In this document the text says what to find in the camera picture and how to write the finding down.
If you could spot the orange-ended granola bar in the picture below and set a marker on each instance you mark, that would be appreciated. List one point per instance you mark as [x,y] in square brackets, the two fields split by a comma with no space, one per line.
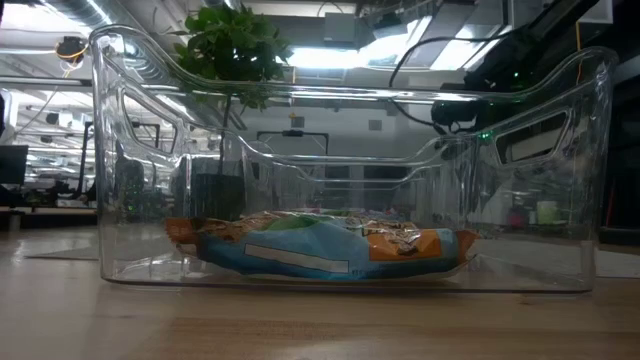
[310,250]

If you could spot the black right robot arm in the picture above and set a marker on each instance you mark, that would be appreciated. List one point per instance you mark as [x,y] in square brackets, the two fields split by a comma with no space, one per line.
[500,65]

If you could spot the green cup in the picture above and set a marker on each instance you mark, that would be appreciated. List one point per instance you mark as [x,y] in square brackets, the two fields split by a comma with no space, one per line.
[547,213]

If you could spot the green plant in black pot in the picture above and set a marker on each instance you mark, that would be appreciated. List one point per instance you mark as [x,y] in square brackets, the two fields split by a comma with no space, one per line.
[230,45]

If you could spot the clear plastic bin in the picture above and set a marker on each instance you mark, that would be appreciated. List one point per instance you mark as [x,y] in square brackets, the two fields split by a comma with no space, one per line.
[150,250]

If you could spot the black computer monitor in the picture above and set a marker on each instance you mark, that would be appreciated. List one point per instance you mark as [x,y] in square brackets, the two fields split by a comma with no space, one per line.
[12,165]

